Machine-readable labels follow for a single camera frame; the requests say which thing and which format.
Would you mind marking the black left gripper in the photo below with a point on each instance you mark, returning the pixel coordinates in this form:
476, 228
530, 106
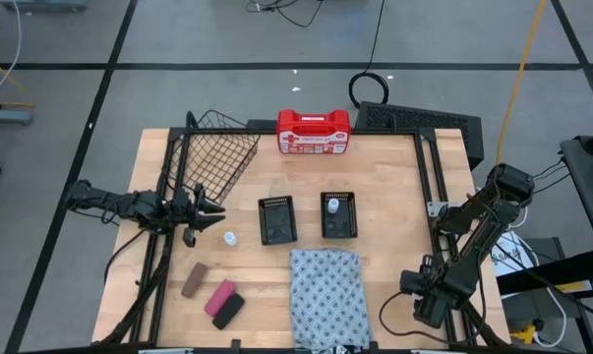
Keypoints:
185, 209

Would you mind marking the red first aid kit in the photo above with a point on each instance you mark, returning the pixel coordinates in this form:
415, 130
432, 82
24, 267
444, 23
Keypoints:
313, 132

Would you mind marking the grey floor stand foot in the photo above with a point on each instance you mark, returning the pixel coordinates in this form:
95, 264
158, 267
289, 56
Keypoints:
45, 5
6, 117

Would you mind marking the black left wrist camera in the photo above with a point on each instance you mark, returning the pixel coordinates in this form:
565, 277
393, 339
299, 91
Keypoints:
189, 238

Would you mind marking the black perforated computer case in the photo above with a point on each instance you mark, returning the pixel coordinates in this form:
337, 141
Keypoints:
419, 123

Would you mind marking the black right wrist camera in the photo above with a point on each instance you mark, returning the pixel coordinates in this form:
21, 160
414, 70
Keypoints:
411, 281

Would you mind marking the small black box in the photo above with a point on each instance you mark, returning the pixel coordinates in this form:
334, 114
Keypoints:
261, 124

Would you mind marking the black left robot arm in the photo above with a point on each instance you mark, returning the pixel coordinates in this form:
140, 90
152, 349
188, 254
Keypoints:
129, 204

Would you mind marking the white printed bag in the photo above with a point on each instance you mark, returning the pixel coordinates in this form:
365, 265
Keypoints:
510, 258

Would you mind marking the small white pill bottle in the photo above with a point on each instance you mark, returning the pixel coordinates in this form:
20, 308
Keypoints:
230, 238
333, 205

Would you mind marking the black bandage roll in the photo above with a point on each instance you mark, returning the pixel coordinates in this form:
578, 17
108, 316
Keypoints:
228, 311

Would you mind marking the yellow power plug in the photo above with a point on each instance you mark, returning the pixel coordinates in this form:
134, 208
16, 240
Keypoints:
524, 334

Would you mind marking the black slotted plastic tray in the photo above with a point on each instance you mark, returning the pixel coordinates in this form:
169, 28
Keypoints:
277, 220
345, 226

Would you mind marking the black table clamp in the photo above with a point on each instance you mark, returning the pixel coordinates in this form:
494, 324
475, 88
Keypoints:
235, 345
373, 346

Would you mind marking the grey-blue patterned cloth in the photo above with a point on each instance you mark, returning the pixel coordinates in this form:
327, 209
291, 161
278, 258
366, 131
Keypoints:
325, 295

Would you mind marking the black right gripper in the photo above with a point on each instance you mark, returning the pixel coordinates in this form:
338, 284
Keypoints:
434, 306

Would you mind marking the silver edge bar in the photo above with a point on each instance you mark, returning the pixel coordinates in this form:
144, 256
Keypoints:
165, 351
438, 351

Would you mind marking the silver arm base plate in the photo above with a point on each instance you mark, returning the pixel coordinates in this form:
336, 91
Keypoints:
436, 208

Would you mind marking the pink bandage roll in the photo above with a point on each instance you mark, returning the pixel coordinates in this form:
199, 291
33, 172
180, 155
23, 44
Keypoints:
219, 297

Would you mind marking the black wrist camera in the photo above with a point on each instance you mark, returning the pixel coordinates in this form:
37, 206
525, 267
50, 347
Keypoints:
189, 238
411, 281

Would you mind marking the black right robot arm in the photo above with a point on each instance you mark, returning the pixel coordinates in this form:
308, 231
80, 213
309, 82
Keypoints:
478, 231

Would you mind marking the black side table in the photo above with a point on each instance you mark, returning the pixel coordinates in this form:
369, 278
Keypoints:
588, 196

